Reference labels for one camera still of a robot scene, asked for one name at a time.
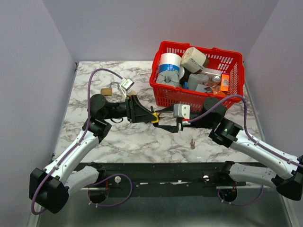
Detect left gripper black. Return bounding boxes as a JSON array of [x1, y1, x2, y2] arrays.
[[103, 95, 157, 124]]

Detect yellow black padlock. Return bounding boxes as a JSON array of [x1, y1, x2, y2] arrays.
[[151, 106, 160, 124]]

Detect silver keys of yellow padlock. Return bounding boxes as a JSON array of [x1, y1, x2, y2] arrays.
[[190, 139, 195, 149]]

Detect brass padlock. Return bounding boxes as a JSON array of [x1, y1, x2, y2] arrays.
[[100, 81, 120, 96]]

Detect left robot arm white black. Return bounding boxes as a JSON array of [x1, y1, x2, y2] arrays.
[[29, 94, 159, 215]]

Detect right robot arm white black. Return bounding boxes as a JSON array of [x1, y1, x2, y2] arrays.
[[158, 96, 303, 201]]

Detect beige pump lotion bottle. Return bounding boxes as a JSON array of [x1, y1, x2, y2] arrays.
[[129, 90, 137, 95]]

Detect grey wrapped paper roll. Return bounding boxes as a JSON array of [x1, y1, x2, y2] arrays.
[[156, 70, 179, 87]]

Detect grey carton box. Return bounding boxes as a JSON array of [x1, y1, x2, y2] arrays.
[[187, 73, 209, 91]]

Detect red plastic shopping basket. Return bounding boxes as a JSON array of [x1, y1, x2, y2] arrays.
[[150, 41, 245, 111]]

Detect white blue paper roll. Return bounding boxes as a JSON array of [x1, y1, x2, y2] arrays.
[[159, 52, 181, 73]]

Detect silver can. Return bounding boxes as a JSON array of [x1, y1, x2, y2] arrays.
[[212, 75, 221, 84]]

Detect orange box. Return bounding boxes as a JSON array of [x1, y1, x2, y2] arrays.
[[220, 73, 229, 92]]

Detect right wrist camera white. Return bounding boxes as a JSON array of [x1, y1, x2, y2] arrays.
[[173, 104, 190, 119]]

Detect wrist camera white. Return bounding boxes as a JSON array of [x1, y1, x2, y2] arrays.
[[173, 104, 190, 119], [119, 78, 134, 95]]

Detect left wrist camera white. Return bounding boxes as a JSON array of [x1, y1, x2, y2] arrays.
[[119, 78, 134, 95]]

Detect black mounting rail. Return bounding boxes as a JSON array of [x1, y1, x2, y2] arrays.
[[89, 163, 238, 198]]

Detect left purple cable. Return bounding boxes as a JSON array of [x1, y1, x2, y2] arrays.
[[31, 68, 124, 215]]

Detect purple cable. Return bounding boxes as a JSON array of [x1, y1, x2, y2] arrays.
[[31, 68, 124, 215], [188, 94, 301, 164]]

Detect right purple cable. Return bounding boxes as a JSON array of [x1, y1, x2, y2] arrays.
[[188, 94, 301, 164]]

